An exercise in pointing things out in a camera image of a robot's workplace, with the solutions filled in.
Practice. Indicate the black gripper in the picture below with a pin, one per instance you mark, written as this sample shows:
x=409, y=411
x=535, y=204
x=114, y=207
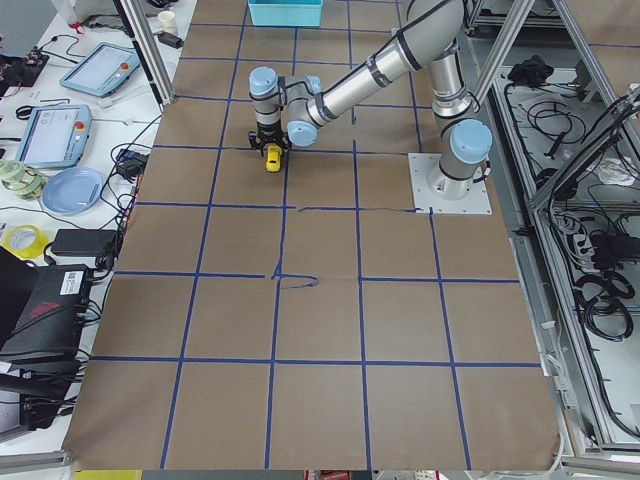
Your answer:
x=268, y=137

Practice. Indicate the yellow beetle toy car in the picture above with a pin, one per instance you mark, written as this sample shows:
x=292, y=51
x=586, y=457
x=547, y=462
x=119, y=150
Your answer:
x=273, y=161

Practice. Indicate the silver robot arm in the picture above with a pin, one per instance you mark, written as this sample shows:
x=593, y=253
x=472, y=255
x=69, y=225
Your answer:
x=289, y=111

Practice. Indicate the light blue plastic bin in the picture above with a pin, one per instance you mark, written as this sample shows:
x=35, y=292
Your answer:
x=286, y=13

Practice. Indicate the black small adapter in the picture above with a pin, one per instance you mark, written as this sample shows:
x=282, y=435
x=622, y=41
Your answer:
x=170, y=40

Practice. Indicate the white paper cup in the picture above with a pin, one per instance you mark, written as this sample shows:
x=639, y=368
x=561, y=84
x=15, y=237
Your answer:
x=168, y=22

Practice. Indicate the brown paper table cover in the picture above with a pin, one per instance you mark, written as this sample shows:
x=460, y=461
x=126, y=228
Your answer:
x=309, y=318

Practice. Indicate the upper blue teach pendant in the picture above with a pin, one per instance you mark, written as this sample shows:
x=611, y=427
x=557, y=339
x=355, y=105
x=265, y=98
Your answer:
x=102, y=71

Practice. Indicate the blue teach pendant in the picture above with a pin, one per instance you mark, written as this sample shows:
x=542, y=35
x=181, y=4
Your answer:
x=55, y=136
x=102, y=71

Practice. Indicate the light blue plate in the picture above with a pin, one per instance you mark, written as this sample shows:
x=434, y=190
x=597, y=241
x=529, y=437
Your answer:
x=72, y=191

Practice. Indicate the lower blue teach pendant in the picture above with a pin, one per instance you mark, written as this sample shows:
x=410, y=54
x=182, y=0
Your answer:
x=55, y=136

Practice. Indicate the black power adapter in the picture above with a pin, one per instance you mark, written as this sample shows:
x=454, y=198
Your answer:
x=83, y=242

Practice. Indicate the green tape rolls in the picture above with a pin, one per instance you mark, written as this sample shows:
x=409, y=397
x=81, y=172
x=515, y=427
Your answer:
x=22, y=181

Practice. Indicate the yellow tape roll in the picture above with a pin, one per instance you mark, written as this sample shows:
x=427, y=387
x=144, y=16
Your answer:
x=25, y=241

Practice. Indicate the black computer box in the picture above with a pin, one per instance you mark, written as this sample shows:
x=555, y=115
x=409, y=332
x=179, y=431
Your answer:
x=41, y=308

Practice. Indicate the aluminium frame post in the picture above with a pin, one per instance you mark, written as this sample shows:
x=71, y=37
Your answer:
x=137, y=28

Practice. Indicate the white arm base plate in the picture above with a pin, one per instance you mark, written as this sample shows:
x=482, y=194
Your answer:
x=433, y=192

